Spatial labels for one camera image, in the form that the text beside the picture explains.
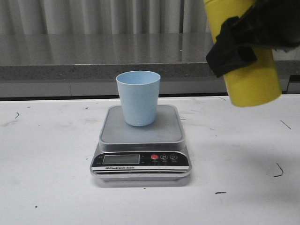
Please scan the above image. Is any silver digital kitchen scale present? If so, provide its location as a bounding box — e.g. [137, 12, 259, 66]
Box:
[90, 105, 192, 188]

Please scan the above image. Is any white pleated curtain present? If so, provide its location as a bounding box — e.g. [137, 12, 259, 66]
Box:
[0, 0, 209, 35]

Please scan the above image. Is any yellow squeeze bottle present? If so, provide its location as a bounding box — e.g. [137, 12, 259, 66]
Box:
[204, 0, 282, 107]

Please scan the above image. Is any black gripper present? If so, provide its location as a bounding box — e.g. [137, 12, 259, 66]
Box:
[206, 0, 300, 77]

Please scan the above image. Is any grey stone counter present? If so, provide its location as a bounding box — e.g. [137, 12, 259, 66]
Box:
[0, 32, 300, 98]

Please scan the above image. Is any light blue plastic cup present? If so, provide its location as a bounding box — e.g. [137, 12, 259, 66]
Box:
[116, 71, 161, 127]

